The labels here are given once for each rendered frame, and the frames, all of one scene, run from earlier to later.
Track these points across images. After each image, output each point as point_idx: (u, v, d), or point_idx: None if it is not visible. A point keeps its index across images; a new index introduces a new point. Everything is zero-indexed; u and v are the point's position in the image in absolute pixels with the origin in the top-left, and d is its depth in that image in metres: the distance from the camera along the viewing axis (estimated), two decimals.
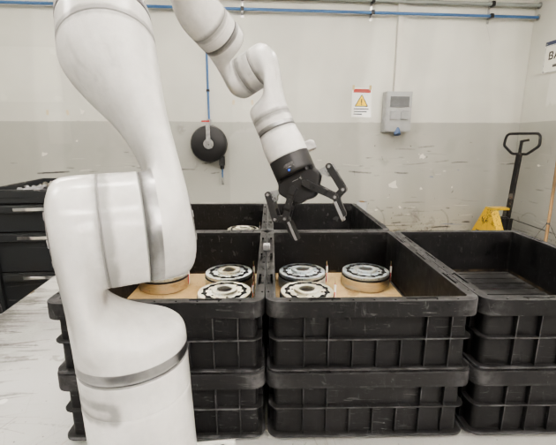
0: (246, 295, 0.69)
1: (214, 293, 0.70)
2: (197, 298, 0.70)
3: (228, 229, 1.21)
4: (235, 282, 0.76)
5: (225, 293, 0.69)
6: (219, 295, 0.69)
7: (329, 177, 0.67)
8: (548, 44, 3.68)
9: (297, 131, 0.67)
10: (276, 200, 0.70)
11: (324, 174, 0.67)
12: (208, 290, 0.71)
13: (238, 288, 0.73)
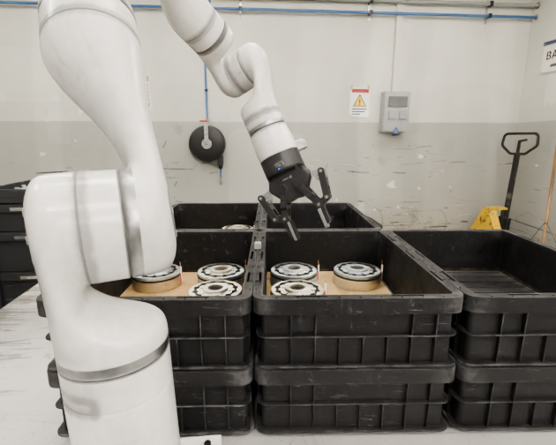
0: (236, 293, 0.70)
1: (205, 292, 0.70)
2: None
3: (222, 228, 1.21)
4: (226, 280, 0.76)
5: (215, 291, 0.69)
6: (209, 293, 0.70)
7: (318, 180, 0.68)
8: (546, 44, 3.69)
9: (288, 130, 0.67)
10: (271, 201, 0.70)
11: (314, 176, 0.67)
12: (199, 289, 0.72)
13: (229, 286, 0.73)
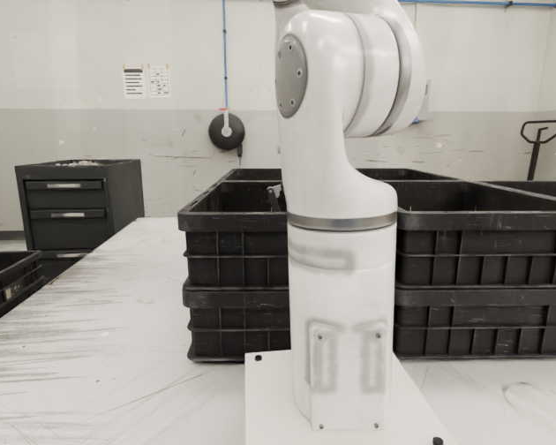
0: None
1: None
2: None
3: None
4: None
5: None
6: None
7: None
8: None
9: None
10: (278, 196, 0.69)
11: None
12: None
13: None
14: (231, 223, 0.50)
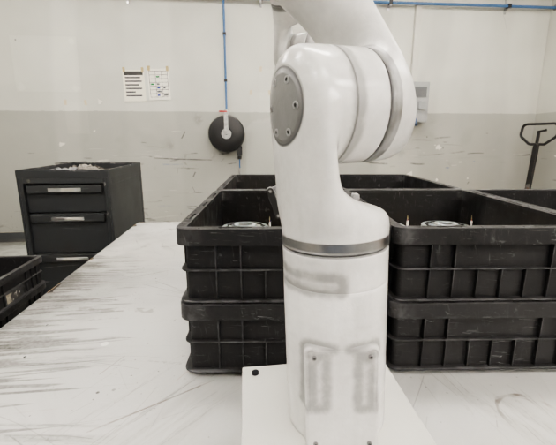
0: None
1: None
2: None
3: None
4: None
5: None
6: None
7: None
8: None
9: None
10: None
11: None
12: None
13: None
14: (229, 237, 0.50)
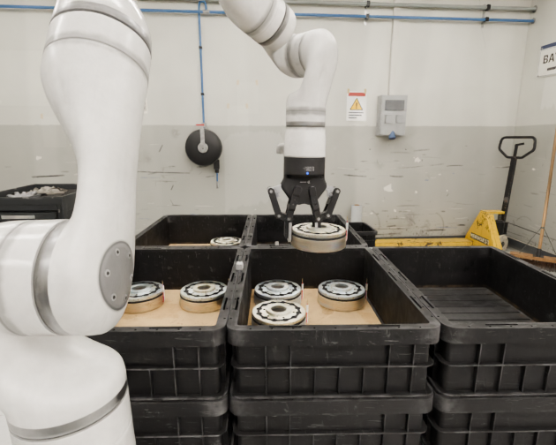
0: (343, 230, 0.69)
1: (311, 230, 0.69)
2: (294, 235, 0.69)
3: (211, 240, 1.20)
4: (321, 222, 0.76)
5: (323, 229, 0.69)
6: (317, 230, 0.69)
7: (327, 196, 0.70)
8: (544, 48, 3.68)
9: (326, 138, 0.66)
10: (279, 196, 0.68)
11: (327, 192, 0.69)
12: (303, 228, 0.71)
13: (330, 226, 0.72)
14: None
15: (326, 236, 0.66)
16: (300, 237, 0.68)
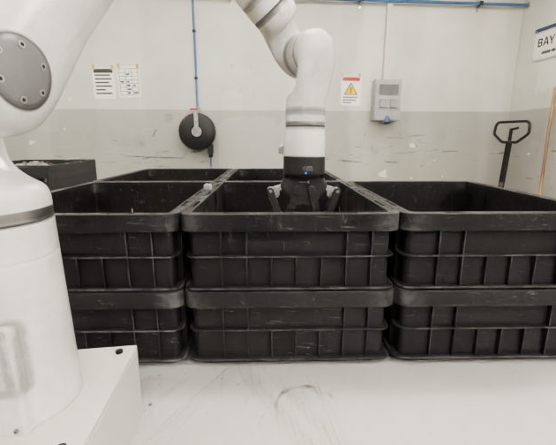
0: None
1: None
2: None
3: None
4: None
5: None
6: None
7: (328, 197, 0.69)
8: (537, 32, 3.67)
9: (325, 138, 0.66)
10: (278, 196, 0.69)
11: (327, 192, 0.69)
12: None
13: None
14: None
15: None
16: None
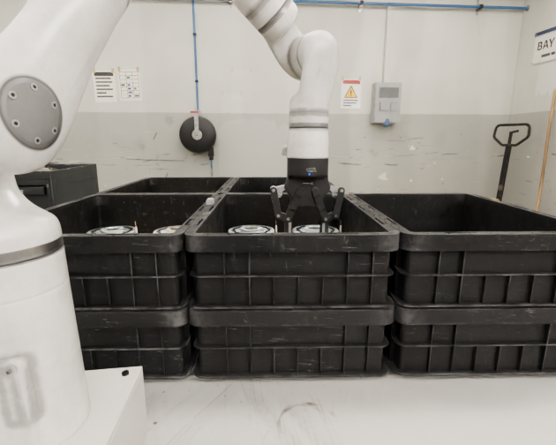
0: None
1: None
2: None
3: None
4: None
5: None
6: None
7: (333, 197, 0.69)
8: (537, 35, 3.68)
9: (328, 139, 0.66)
10: (281, 196, 0.69)
11: (332, 192, 0.69)
12: None
13: None
14: None
15: None
16: None
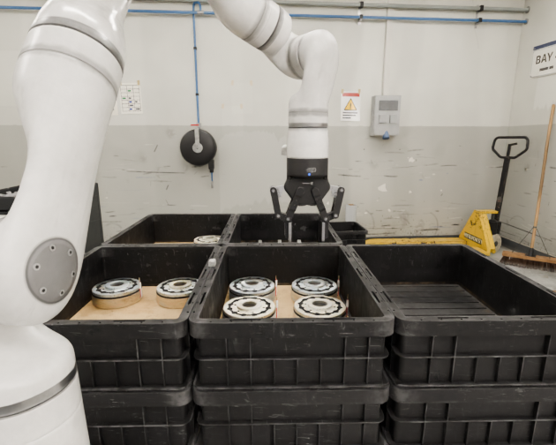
0: (343, 310, 0.72)
1: (312, 308, 0.72)
2: (295, 313, 0.72)
3: (194, 238, 1.23)
4: (324, 295, 0.78)
5: (323, 308, 0.71)
6: (317, 310, 0.71)
7: (333, 196, 0.69)
8: (536, 49, 3.70)
9: (328, 139, 0.66)
10: (281, 197, 0.69)
11: (332, 192, 0.69)
12: (304, 305, 0.74)
13: (332, 302, 0.75)
14: None
15: (325, 318, 0.69)
16: (301, 317, 0.71)
